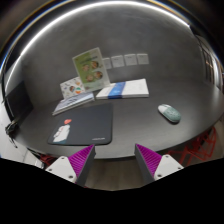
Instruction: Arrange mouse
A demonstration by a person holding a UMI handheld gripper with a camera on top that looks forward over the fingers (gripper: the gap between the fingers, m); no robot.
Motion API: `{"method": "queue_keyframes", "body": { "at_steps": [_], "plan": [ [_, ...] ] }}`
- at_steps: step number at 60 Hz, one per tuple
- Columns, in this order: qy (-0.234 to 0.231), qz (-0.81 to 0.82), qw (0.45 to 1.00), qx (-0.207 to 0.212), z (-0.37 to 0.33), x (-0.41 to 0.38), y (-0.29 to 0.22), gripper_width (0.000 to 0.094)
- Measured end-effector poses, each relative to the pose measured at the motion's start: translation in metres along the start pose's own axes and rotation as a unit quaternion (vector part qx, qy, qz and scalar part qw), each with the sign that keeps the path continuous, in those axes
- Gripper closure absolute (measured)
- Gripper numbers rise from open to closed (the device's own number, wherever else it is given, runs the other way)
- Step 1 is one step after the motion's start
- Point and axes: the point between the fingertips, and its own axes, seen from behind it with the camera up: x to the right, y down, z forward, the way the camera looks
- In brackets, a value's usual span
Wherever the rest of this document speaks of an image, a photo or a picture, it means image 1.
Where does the white wall paper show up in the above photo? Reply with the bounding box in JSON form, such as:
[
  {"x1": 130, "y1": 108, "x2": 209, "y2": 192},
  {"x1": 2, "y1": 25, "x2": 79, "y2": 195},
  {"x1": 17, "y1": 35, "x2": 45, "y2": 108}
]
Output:
[
  {"x1": 111, "y1": 55, "x2": 124, "y2": 68},
  {"x1": 103, "y1": 58, "x2": 112, "y2": 69},
  {"x1": 137, "y1": 53, "x2": 149, "y2": 65},
  {"x1": 124, "y1": 54, "x2": 137, "y2": 66}
]

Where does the white box with blue band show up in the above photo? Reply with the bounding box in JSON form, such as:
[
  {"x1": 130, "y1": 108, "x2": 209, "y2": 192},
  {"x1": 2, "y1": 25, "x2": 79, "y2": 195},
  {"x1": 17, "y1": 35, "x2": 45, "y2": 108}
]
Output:
[{"x1": 96, "y1": 79, "x2": 149, "y2": 99}]

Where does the dark grey mouse pad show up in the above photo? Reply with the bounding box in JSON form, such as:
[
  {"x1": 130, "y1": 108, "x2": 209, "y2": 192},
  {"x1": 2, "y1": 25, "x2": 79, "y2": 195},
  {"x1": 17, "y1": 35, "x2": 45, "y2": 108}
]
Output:
[{"x1": 48, "y1": 103, "x2": 113, "y2": 146}]

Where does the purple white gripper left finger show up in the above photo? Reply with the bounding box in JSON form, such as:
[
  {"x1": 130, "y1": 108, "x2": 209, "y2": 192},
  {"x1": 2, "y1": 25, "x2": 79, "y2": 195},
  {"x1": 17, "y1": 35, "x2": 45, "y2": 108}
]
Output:
[{"x1": 46, "y1": 145, "x2": 96, "y2": 187}]

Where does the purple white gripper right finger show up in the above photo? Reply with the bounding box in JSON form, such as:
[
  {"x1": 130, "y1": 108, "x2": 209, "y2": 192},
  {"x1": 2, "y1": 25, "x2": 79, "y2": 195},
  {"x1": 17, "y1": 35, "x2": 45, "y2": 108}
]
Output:
[{"x1": 134, "y1": 144, "x2": 183, "y2": 184}]

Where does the black cable bundle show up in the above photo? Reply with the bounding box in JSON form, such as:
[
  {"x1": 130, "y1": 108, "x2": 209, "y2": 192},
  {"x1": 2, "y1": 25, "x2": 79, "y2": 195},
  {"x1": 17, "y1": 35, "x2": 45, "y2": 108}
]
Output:
[{"x1": 4, "y1": 117, "x2": 22, "y2": 149}]

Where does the white green computer mouse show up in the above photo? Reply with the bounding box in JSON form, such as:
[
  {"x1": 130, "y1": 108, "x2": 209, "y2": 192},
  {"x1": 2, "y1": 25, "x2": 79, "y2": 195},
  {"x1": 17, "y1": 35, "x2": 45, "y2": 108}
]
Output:
[{"x1": 158, "y1": 104, "x2": 181, "y2": 123}]

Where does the green standing picture book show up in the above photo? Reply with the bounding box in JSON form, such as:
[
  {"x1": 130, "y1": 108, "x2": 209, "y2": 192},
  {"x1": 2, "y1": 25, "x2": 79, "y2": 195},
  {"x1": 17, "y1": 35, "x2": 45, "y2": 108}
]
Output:
[{"x1": 72, "y1": 48, "x2": 110, "y2": 92}]

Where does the small white illustrated card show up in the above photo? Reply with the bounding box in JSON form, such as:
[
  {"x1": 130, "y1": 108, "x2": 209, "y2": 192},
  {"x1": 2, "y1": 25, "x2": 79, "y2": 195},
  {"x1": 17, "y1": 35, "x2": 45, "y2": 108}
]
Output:
[{"x1": 60, "y1": 77, "x2": 85, "y2": 98}]

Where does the black monitor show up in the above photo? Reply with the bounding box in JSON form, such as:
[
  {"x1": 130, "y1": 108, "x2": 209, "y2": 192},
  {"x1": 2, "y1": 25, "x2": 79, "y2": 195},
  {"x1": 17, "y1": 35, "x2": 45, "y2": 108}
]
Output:
[{"x1": 5, "y1": 81, "x2": 33, "y2": 121}]

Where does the red metal chair frame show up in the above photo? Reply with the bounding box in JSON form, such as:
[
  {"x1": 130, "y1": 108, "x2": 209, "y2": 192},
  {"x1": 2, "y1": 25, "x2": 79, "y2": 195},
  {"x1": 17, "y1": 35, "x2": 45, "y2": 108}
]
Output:
[{"x1": 168, "y1": 127, "x2": 217, "y2": 166}]

